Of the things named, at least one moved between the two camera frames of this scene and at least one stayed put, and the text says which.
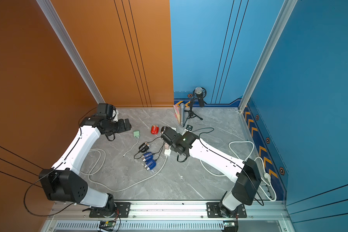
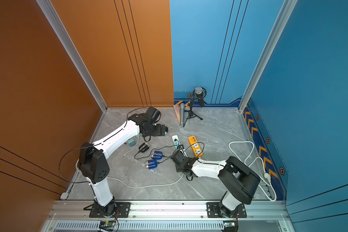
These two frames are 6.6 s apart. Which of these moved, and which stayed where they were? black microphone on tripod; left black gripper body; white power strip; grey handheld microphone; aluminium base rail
Moved: white power strip; left black gripper body
Stayed: grey handheld microphone; black microphone on tripod; aluminium base rail
